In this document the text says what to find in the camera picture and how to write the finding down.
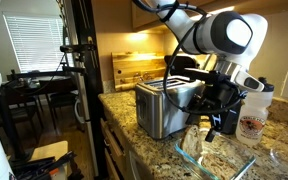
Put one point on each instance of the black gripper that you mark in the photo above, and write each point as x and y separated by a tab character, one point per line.
224	100

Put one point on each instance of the brown crusted bread slice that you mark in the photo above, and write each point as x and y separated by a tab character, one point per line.
191	143

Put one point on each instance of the stainless steel two-slot toaster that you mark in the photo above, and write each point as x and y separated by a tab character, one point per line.
154	106

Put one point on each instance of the clear glass baking dish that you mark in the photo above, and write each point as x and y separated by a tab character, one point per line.
224	153

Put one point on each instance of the white bottle with black cap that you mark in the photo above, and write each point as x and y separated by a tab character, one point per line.
254	116

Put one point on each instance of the black panini grill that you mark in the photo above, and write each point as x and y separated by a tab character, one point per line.
180	63

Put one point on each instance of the clear plastic container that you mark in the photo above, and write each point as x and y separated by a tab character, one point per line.
284	160

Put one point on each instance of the wooden cutting board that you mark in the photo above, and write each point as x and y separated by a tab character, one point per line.
130	70

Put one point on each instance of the wooden drawer cabinet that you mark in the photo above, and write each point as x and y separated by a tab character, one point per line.
112	143

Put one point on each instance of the under-cabinet strip light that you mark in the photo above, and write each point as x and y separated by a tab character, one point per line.
222	10

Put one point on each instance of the dark wooden chair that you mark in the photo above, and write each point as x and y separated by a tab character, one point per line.
62	101
24	113

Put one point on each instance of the beige wooden stool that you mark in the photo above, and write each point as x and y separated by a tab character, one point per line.
50	150

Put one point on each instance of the dark dining table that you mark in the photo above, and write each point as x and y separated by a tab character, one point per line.
44	85

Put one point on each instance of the black tool pile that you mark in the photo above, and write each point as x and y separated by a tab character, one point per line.
40	166

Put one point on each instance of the window with white blinds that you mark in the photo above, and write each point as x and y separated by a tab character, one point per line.
34	43

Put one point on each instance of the black slanted stand pole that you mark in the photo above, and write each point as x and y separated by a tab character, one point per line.
7	116

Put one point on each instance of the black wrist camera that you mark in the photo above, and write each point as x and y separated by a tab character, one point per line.
200	74

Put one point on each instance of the wooden wall cabinet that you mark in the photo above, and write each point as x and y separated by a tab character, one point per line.
277	5

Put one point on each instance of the black vertical frame post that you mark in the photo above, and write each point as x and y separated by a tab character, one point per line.
87	26

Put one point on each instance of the black horizontal mount bar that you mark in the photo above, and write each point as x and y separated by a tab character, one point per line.
50	73

